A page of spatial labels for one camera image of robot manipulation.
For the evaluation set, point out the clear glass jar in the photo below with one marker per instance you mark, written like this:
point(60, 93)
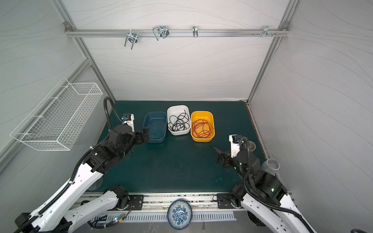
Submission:
point(271, 166)

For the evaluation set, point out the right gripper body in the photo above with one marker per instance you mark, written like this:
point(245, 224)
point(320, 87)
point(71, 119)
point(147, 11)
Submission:
point(226, 158)

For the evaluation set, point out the white plastic bin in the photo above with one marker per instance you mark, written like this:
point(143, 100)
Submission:
point(178, 120)

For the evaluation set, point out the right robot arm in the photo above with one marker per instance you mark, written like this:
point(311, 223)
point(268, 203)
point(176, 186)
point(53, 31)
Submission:
point(261, 194)

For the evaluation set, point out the blue white patterned plate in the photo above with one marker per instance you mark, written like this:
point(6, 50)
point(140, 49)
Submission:
point(179, 214)

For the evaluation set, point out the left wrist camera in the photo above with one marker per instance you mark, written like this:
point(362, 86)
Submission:
point(129, 120)

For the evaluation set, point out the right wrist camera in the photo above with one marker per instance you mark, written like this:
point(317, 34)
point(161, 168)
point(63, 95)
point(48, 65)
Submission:
point(235, 144)

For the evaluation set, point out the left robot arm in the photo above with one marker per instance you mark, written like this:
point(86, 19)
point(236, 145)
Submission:
point(56, 215)

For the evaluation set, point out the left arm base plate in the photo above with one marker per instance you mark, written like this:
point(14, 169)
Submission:
point(133, 202)

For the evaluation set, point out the aluminium crossbar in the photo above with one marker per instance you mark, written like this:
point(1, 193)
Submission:
point(148, 33)

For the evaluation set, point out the blue plastic bin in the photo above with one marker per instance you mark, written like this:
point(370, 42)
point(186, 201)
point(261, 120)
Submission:
point(157, 124)

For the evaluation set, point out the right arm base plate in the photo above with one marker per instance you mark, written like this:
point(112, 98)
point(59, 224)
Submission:
point(227, 201)

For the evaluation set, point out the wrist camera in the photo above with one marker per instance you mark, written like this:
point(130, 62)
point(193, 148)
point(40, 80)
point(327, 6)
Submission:
point(235, 144)
point(129, 120)

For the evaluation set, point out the white wire basket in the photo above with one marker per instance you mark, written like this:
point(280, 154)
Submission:
point(56, 122)

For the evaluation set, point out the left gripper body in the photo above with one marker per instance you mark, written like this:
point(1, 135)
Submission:
point(138, 139)

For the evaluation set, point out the metal clamp hook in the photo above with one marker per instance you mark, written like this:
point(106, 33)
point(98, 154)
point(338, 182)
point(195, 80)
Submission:
point(131, 38)

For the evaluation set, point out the metal U-bolt hook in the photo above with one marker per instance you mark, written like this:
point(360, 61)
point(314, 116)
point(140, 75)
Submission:
point(160, 32)

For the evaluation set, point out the metal corner hook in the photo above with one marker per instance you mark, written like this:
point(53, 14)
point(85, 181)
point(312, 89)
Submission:
point(266, 33)

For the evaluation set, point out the yellow plastic bin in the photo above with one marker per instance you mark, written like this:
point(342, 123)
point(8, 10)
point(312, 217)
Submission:
point(202, 126)

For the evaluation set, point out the small metal bracket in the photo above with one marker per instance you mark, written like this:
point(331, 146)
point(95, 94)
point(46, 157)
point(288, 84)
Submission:
point(195, 31)

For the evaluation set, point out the beige mug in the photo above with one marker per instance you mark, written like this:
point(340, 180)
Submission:
point(252, 146)

